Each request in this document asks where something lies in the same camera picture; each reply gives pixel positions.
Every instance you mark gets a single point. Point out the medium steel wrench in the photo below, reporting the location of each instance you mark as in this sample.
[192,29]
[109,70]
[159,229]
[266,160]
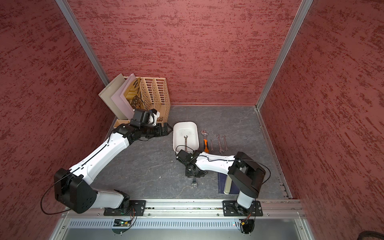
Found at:
[221,151]

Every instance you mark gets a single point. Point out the beige eraser case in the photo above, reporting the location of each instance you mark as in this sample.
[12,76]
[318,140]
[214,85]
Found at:
[228,185]

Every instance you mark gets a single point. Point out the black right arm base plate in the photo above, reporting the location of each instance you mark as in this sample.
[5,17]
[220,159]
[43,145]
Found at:
[233,209]

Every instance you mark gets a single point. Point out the white oval storage box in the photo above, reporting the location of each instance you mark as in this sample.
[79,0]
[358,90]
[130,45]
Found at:
[180,130]

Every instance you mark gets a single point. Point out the steel wrench in box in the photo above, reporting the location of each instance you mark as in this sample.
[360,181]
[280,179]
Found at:
[186,143]

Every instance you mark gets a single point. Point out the lilac folder board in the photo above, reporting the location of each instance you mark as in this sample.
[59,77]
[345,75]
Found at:
[117,97]

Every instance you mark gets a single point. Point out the orange handled adjustable wrench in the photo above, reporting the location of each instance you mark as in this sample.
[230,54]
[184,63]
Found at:
[205,134]

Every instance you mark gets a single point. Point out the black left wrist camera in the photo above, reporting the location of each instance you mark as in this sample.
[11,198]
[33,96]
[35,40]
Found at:
[144,118]

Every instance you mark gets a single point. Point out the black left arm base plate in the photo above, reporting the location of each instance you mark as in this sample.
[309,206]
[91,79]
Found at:
[127,208]

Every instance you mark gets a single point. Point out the beige plastic desk organizer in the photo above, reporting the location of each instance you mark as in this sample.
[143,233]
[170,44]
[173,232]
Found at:
[156,96]

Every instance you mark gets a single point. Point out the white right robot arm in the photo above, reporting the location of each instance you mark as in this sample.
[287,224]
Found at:
[245,173]

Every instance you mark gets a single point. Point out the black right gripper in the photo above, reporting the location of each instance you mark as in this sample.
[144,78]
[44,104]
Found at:
[189,175]

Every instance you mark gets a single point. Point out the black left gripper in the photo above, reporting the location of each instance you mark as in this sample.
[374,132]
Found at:
[159,133]

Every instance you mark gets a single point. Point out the dark blue notebook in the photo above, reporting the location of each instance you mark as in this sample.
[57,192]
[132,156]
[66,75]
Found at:
[221,183]

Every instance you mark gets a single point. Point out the steel open-end wrench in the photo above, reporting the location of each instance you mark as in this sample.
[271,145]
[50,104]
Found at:
[194,184]

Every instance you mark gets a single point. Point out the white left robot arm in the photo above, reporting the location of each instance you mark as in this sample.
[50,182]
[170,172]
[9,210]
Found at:
[72,187]

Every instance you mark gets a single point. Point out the steel combination wrench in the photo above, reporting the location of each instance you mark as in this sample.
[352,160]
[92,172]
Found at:
[225,143]

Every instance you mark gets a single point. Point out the aluminium front rail frame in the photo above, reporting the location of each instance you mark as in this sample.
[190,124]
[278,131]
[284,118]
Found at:
[193,219]

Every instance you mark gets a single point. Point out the brown illustrated comic book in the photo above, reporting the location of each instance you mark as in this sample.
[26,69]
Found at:
[133,94]

